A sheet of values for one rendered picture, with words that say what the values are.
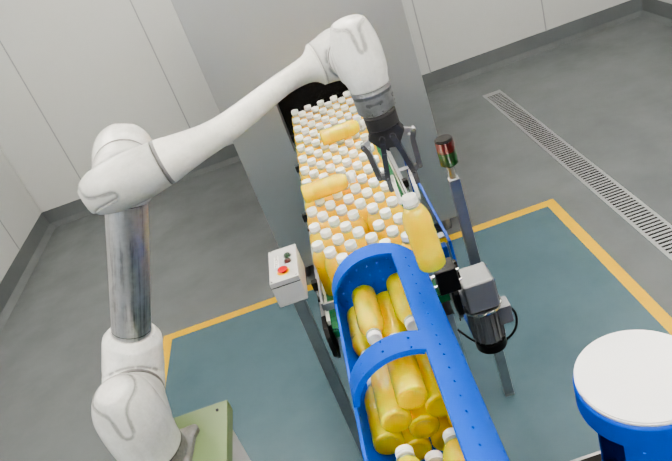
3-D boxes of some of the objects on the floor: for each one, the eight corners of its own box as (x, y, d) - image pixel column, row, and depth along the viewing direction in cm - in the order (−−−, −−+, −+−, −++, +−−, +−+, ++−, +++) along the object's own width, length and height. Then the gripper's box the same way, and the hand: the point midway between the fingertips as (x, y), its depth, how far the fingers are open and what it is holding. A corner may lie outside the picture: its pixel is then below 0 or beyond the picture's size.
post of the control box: (370, 476, 264) (287, 291, 217) (368, 468, 268) (287, 284, 221) (379, 473, 264) (298, 287, 217) (378, 465, 268) (298, 281, 220)
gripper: (342, 128, 141) (377, 217, 151) (415, 103, 138) (445, 195, 148) (342, 116, 147) (375, 202, 157) (412, 92, 144) (441, 181, 155)
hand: (405, 187), depth 151 cm, fingers closed on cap, 4 cm apart
